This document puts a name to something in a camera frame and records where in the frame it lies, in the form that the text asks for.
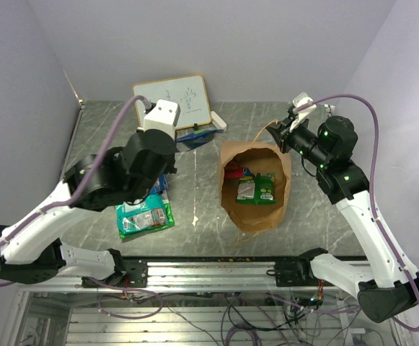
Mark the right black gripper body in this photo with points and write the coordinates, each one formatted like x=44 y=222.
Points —
x=298 y=138

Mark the brown paper bag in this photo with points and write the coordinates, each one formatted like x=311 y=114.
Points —
x=260 y=158

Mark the green snack packet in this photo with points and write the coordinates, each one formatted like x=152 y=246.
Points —
x=258 y=190

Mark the red snack packet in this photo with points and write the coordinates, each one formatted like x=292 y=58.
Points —
x=235 y=171

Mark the blue Burts chips bag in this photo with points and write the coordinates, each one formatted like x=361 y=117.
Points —
x=160 y=186

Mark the green Chuba cassava chips bag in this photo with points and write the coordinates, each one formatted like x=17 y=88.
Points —
x=169 y=216

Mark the blue green Burts vinegar bag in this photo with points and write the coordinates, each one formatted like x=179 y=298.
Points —
x=195 y=140

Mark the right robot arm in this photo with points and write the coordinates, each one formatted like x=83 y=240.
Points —
x=390 y=285

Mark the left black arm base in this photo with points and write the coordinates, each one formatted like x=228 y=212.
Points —
x=127 y=272

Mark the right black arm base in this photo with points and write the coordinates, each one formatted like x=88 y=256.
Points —
x=292 y=273

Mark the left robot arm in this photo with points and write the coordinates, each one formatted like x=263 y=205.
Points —
x=32 y=251

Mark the white eraser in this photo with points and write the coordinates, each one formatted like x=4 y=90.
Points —
x=218 y=122

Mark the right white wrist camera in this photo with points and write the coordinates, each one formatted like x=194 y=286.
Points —
x=304 y=106

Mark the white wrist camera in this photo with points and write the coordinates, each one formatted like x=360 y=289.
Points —
x=304 y=106
x=163 y=116

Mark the small whiteboard yellow frame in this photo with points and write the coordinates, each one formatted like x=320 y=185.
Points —
x=189 y=92

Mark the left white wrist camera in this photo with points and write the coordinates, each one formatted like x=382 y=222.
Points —
x=163 y=116

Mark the aluminium rail frame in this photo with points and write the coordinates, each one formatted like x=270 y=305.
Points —
x=196 y=301

